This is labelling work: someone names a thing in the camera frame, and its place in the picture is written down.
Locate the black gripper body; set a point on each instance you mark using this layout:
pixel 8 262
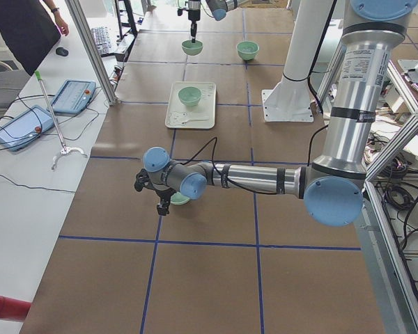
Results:
pixel 194 14
pixel 159 193

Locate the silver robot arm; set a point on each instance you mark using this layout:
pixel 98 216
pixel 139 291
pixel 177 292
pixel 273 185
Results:
pixel 331 186
pixel 218 9

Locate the green bowl with ice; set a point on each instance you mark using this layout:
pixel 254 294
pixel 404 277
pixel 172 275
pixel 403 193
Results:
pixel 247 50

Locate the green bowl on tray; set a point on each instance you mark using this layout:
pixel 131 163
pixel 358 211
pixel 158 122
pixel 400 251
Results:
pixel 189 96

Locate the cream bear serving tray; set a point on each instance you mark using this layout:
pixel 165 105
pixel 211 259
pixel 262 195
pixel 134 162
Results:
pixel 177 112

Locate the white plastic spoon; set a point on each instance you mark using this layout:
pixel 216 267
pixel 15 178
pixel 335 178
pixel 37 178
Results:
pixel 184 122

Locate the black keyboard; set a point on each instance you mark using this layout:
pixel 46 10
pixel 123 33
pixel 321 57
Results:
pixel 102 40

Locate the grabber reaching tool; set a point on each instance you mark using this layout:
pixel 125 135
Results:
pixel 65 150

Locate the blue teach pendant far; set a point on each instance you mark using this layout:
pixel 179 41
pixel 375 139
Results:
pixel 73 97

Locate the blue teach pendant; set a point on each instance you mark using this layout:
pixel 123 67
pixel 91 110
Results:
pixel 73 97
pixel 25 128

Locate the black computer mouse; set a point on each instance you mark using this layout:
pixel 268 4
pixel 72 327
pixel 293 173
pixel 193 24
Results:
pixel 62 51

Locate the blue teach pendant near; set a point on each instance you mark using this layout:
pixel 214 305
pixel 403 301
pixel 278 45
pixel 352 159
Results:
pixel 25 128

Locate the person in black clothes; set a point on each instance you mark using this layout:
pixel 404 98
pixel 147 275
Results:
pixel 30 28

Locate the red cylinder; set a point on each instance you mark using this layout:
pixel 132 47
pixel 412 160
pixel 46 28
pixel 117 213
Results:
pixel 13 309

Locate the aluminium frame post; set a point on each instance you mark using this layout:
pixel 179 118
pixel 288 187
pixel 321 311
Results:
pixel 80 21

